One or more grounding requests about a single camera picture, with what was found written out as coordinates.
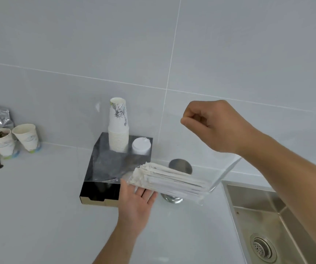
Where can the clear plastic bag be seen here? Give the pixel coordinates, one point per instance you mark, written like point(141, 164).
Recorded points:
point(215, 167)

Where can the person's right fingers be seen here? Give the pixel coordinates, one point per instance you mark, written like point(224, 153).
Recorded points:
point(195, 115)

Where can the person's left hand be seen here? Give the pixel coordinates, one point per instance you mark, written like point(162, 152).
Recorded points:
point(132, 207)

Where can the bundle of paper-wrapped straws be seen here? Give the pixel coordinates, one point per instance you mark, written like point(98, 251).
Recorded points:
point(171, 181)

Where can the stack of white cup lids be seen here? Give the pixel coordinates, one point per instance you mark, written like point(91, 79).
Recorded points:
point(141, 146)

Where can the empty printed paper cup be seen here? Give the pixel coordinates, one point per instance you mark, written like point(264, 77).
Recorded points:
point(27, 138)

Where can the black organizer box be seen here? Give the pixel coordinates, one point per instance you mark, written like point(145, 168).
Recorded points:
point(105, 164)

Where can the stack of white paper cups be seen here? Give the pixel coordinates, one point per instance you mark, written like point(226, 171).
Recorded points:
point(118, 129)

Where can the person's left forearm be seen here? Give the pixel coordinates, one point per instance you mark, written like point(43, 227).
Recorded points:
point(119, 246)

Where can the person's left thumb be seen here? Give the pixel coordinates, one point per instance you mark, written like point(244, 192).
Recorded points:
point(124, 186)

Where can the round steel fixture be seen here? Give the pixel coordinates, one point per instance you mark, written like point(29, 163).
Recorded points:
point(181, 165)

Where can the steel sink drain strainer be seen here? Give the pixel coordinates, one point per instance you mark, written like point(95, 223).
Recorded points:
point(263, 247)

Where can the paper cup with dregs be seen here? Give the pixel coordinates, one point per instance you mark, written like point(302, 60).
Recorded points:
point(2, 144)

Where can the person's right forearm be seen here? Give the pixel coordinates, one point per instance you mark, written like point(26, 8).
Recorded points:
point(292, 184)

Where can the stainless steel sink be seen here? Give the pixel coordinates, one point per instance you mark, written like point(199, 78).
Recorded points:
point(259, 214)

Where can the person's right hand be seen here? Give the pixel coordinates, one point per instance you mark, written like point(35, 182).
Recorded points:
point(218, 129)

